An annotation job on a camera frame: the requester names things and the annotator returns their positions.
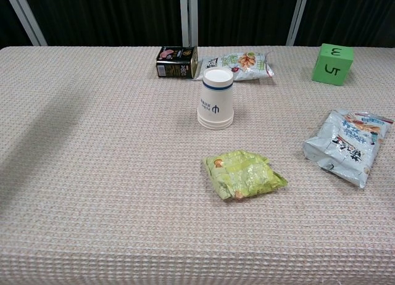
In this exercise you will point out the white paper cup blue print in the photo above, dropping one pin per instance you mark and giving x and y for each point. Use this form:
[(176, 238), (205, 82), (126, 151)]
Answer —
[(216, 127), (216, 97)]

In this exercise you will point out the light green snack packet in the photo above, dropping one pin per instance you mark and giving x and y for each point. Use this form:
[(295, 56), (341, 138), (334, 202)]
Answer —
[(243, 175)]

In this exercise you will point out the black luncheon meat can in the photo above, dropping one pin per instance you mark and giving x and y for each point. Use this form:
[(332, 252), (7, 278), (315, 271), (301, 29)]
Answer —
[(174, 63)]

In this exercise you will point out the white green snack bag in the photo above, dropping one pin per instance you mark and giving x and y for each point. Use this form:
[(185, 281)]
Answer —
[(247, 64)]

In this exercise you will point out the beige waffle tablecloth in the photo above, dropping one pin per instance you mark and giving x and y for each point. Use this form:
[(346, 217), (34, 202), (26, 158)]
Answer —
[(92, 174)]

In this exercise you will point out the black curtain panel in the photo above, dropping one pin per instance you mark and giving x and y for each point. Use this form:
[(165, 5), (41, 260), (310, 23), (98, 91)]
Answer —
[(243, 16), (351, 16), (9, 23), (108, 16)]

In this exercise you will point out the silver blue snack bag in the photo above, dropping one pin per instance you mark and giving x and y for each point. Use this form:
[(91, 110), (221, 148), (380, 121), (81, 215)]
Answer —
[(345, 146)]

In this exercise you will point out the green numbered foam cube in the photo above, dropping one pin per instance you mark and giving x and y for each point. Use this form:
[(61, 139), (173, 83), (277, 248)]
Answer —
[(331, 64)]

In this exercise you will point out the white frame post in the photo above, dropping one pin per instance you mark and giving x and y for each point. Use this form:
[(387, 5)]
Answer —
[(189, 16), (297, 16), (26, 16)]

